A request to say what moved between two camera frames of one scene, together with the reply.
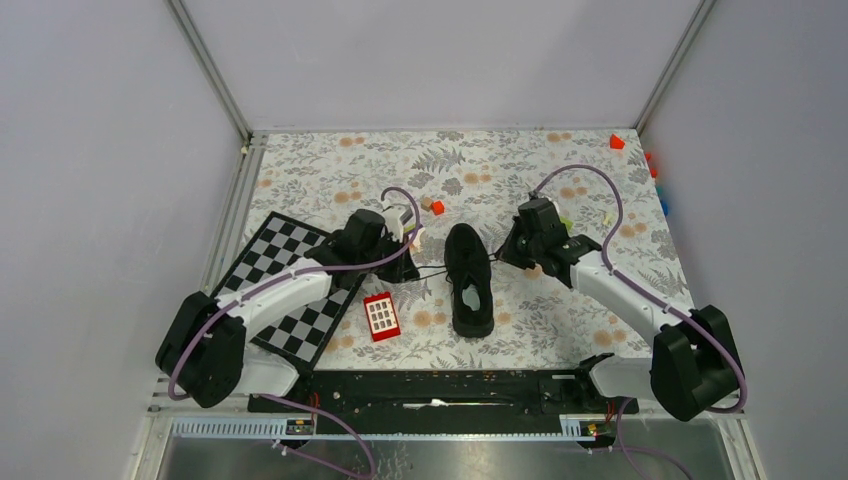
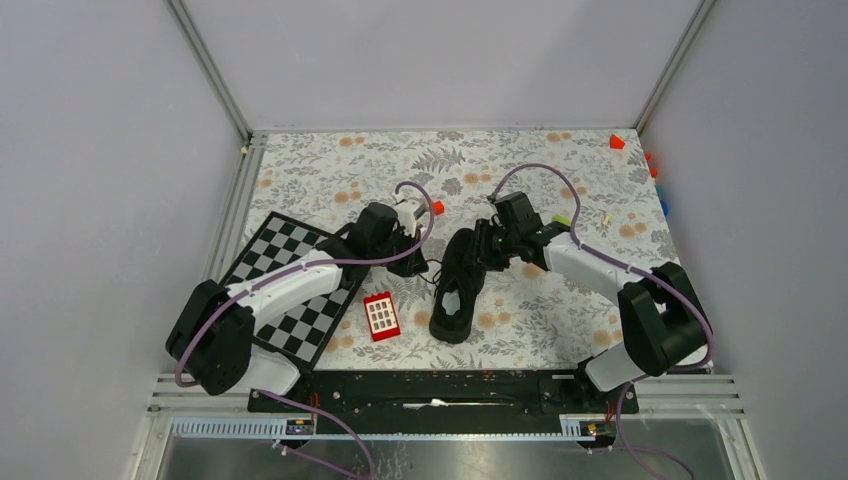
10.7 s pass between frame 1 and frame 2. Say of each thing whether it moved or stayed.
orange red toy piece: stayed
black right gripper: moved
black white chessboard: stayed
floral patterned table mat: stayed
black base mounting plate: stayed
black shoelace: moved
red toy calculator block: stayed
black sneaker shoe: moved
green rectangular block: stayed
